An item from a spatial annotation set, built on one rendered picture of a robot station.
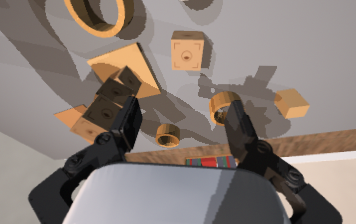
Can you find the orange ring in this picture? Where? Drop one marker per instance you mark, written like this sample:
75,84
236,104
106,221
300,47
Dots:
168,135
218,101

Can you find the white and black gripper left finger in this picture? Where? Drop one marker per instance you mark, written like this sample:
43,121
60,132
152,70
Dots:
51,199

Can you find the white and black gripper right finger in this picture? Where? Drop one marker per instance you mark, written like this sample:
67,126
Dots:
309,206

